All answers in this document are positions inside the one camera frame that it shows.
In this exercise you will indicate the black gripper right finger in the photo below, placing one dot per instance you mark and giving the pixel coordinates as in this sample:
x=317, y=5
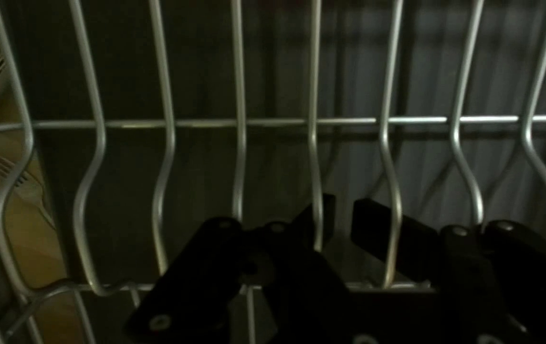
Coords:
x=513, y=280

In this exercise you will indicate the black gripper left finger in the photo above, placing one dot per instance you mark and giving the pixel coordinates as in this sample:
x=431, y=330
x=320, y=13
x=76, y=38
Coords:
x=221, y=280

